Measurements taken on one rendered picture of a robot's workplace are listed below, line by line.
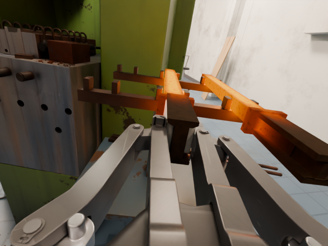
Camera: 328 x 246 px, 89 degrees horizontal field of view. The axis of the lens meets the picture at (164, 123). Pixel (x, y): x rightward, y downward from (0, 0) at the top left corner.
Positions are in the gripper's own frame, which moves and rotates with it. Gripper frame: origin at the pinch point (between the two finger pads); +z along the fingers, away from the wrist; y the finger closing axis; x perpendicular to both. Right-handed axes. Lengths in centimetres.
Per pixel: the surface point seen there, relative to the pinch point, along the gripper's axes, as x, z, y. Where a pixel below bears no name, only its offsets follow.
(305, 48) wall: 32, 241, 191
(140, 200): -26.1, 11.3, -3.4
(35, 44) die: 2, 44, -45
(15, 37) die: 3, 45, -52
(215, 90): -0.3, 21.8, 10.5
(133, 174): -26.1, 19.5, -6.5
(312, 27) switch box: 55, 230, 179
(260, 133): -0.8, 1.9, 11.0
